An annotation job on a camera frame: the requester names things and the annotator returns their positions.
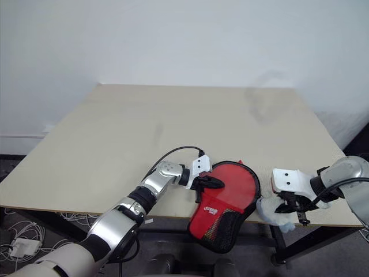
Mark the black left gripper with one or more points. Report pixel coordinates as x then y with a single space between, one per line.
201 184

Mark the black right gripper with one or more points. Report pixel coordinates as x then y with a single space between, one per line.
298 202

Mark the red paddle case black mesh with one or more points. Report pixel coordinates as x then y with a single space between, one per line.
230 184

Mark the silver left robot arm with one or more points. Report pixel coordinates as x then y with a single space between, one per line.
115 228

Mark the white crumpled wad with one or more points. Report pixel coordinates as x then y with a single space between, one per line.
268 212

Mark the white power adapter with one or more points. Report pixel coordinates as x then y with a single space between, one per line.
26 246

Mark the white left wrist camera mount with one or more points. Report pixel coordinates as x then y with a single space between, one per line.
200 166

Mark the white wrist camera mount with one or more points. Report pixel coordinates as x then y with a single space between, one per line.
200 166
288 179

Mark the black metal table frame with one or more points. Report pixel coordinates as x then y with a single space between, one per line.
281 242

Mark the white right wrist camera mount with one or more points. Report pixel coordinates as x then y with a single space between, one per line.
288 179

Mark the white wall trunking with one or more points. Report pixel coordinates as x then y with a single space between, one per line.
20 136

